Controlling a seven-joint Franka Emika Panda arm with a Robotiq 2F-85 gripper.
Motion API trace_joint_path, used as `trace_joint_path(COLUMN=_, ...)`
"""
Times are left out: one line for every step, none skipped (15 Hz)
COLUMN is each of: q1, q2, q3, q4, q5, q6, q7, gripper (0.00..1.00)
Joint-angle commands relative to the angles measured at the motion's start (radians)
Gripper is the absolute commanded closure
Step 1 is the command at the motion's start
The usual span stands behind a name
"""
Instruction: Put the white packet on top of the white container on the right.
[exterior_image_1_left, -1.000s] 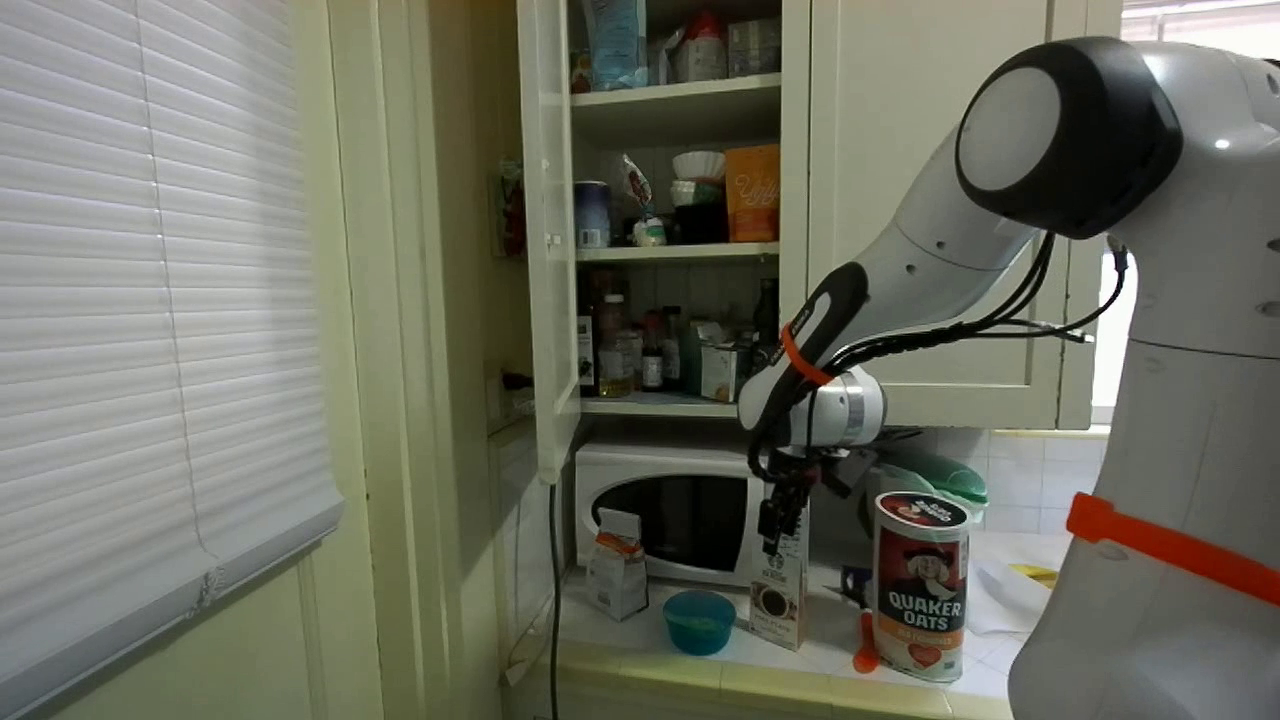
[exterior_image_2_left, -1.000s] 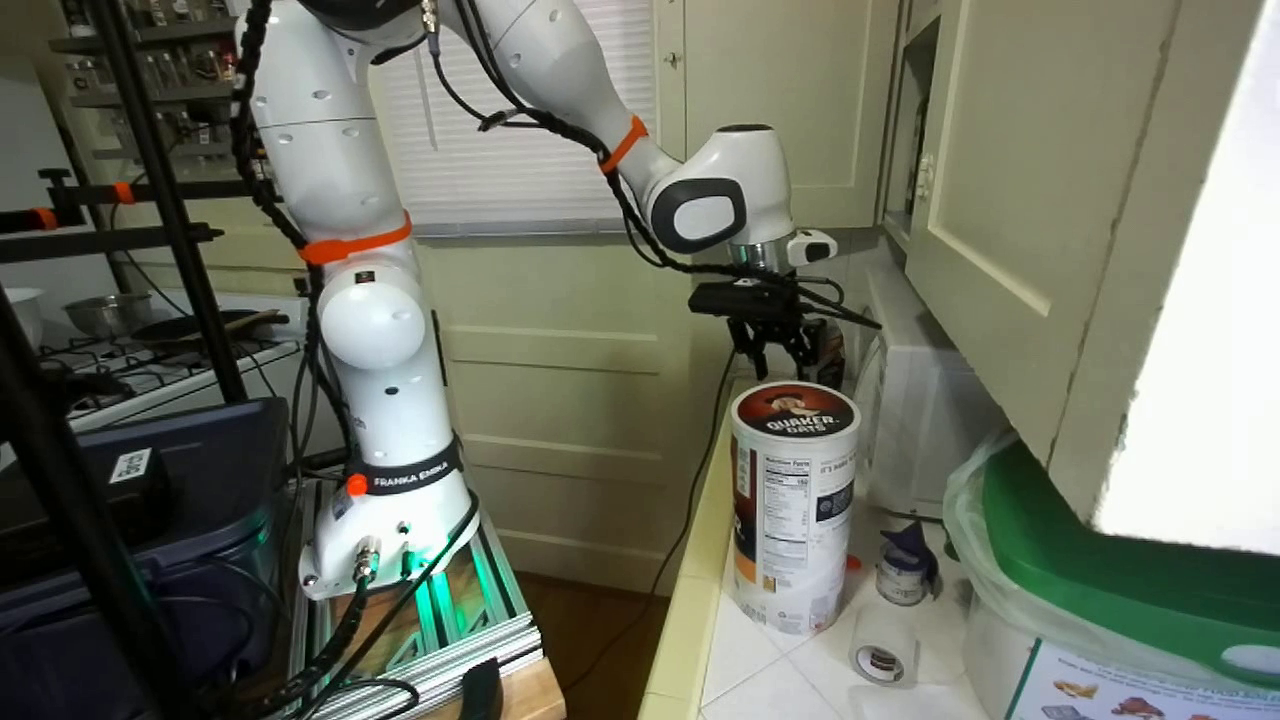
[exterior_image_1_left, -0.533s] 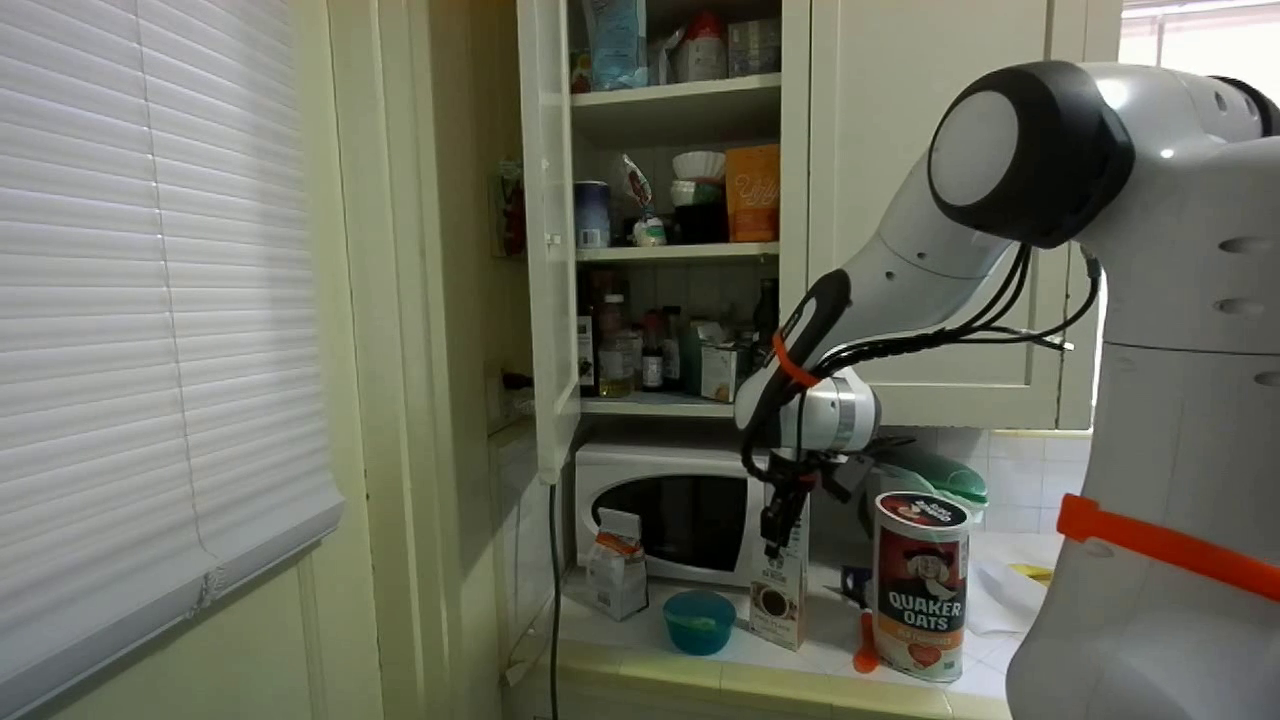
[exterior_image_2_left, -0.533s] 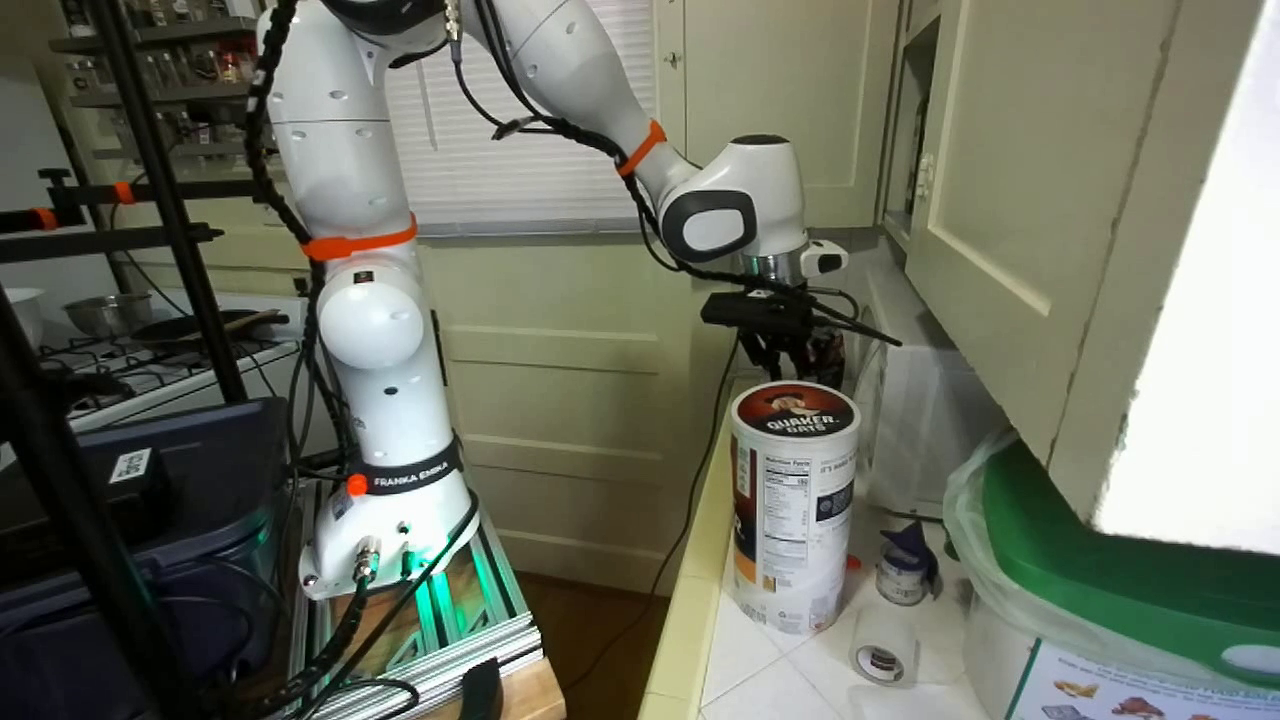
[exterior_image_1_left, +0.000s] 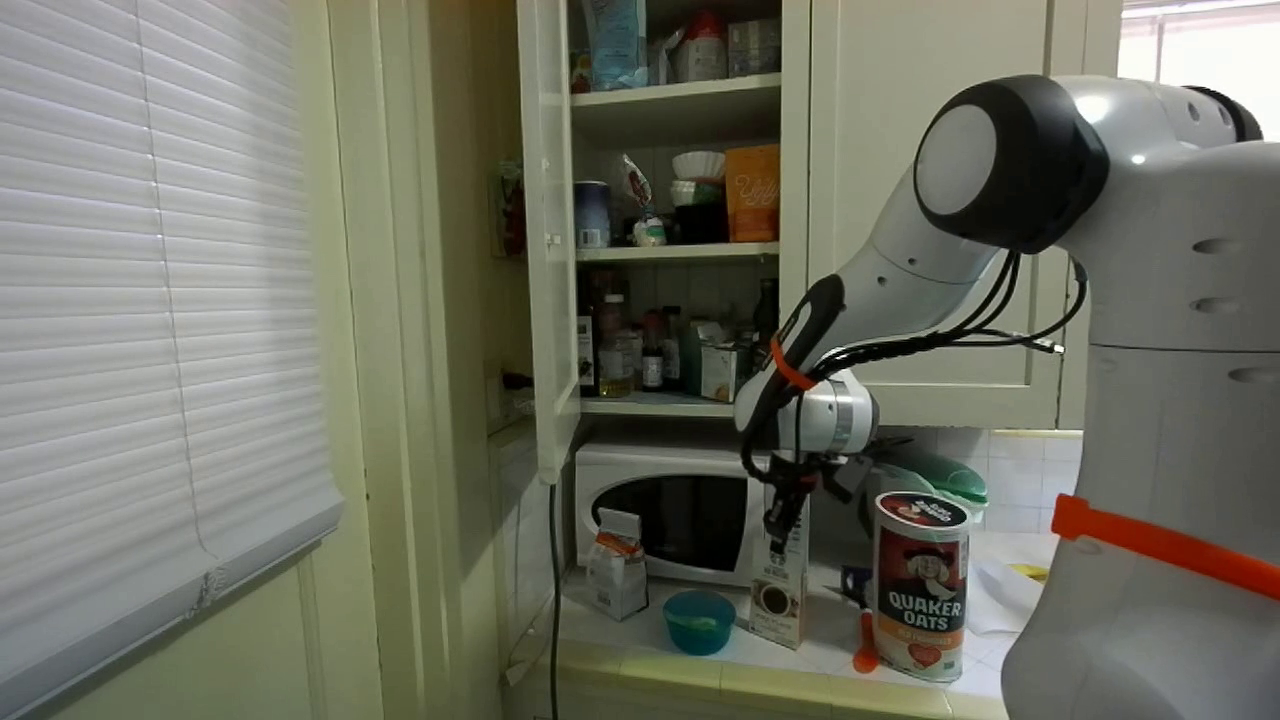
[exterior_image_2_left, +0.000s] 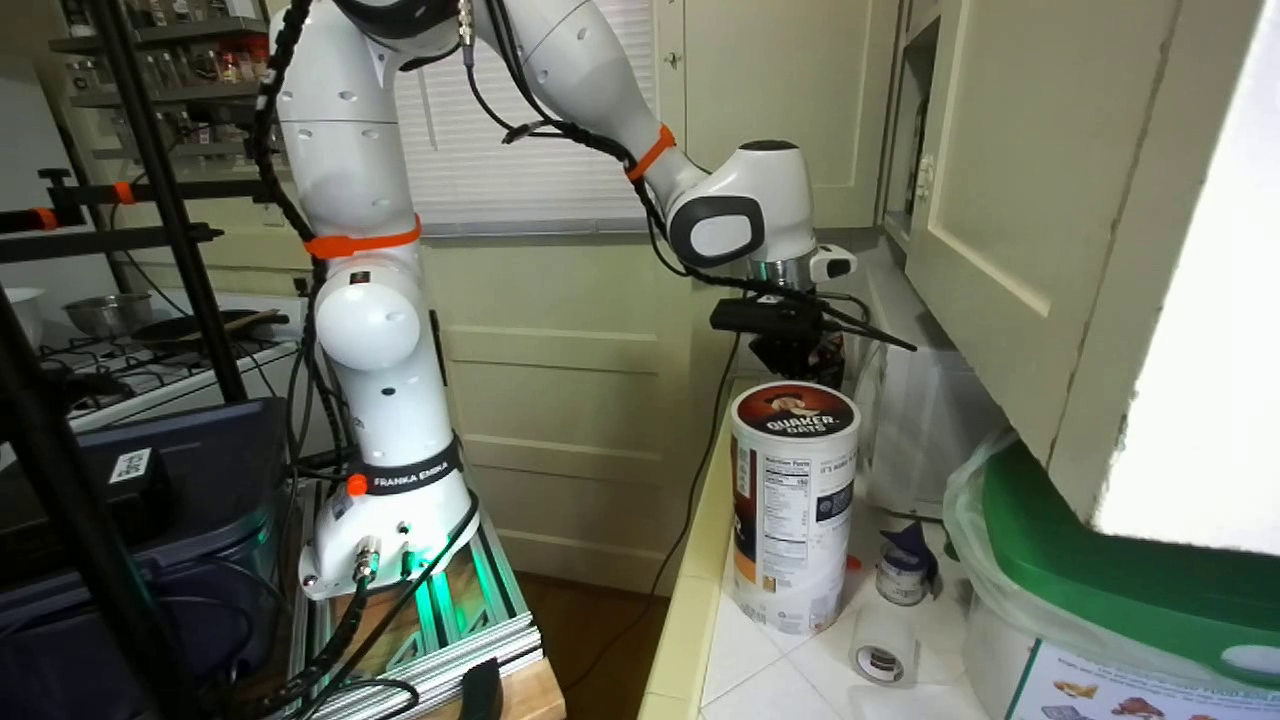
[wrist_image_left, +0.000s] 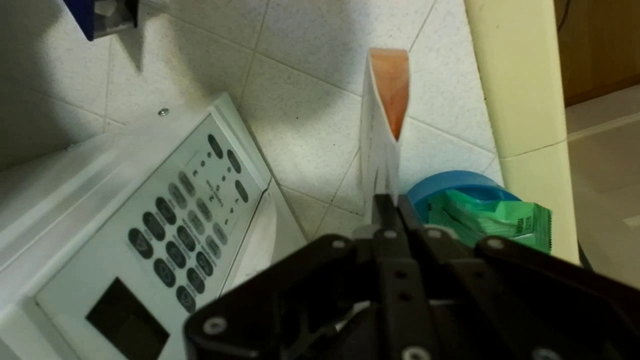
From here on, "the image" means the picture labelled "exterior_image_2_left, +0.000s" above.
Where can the thin black stand pole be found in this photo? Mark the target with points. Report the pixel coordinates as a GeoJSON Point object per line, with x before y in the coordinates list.
{"type": "Point", "coordinates": [167, 215]}

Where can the thick black stand pole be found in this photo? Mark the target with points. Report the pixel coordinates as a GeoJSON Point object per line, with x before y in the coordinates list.
{"type": "Point", "coordinates": [65, 506]}

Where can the clear plastic cup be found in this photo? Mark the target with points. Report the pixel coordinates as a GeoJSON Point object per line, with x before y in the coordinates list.
{"type": "Point", "coordinates": [882, 648]}

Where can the cream wall cabinet door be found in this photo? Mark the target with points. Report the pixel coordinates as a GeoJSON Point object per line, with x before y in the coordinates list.
{"type": "Point", "coordinates": [1024, 203]}

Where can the white window blind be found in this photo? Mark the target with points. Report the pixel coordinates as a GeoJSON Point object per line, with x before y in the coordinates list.
{"type": "Point", "coordinates": [532, 144]}

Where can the green lidded plastic container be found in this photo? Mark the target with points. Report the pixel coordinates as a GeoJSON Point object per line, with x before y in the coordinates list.
{"type": "Point", "coordinates": [1120, 585]}

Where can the shelf with jars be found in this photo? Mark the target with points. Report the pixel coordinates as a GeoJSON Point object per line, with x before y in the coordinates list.
{"type": "Point", "coordinates": [201, 66]}

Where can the small dark jar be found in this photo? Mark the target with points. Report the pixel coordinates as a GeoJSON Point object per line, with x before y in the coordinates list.
{"type": "Point", "coordinates": [905, 560]}

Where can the black block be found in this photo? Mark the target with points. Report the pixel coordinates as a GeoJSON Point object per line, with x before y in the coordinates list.
{"type": "Point", "coordinates": [480, 689]}

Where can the gas stove top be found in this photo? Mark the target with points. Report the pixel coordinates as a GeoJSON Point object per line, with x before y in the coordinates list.
{"type": "Point", "coordinates": [134, 349]}

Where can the aluminium robot stand frame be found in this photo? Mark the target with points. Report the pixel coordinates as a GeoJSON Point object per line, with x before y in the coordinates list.
{"type": "Point", "coordinates": [443, 626]}

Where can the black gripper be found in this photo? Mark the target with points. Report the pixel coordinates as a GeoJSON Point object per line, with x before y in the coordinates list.
{"type": "Point", "coordinates": [781, 321]}

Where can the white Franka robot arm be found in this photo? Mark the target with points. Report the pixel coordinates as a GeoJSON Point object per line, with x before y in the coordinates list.
{"type": "Point", "coordinates": [375, 332]}

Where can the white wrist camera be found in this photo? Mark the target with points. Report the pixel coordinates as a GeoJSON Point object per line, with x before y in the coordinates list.
{"type": "Point", "coordinates": [830, 261]}

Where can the Quaker Oats cardboard canister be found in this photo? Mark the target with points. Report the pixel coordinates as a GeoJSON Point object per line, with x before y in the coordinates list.
{"type": "Point", "coordinates": [794, 506]}

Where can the white panelled cabinet door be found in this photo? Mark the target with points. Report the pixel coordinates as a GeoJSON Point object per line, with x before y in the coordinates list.
{"type": "Point", "coordinates": [573, 402]}

